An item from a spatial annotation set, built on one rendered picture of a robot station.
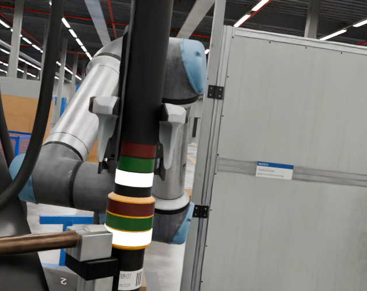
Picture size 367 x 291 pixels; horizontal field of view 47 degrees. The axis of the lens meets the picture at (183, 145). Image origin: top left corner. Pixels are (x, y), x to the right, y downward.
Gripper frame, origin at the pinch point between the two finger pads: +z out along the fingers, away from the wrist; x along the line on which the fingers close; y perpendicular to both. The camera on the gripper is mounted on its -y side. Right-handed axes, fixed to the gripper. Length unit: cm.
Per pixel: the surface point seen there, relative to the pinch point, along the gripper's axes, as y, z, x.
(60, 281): 24.7, -24.2, 7.8
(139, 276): 15.2, -2.0, -1.7
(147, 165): 5.1, -1.5, -1.2
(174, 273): 142, -372, -58
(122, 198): 8.2, -1.1, 0.6
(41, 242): 11.5, 2.5, 6.4
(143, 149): 3.7, -1.2, -0.6
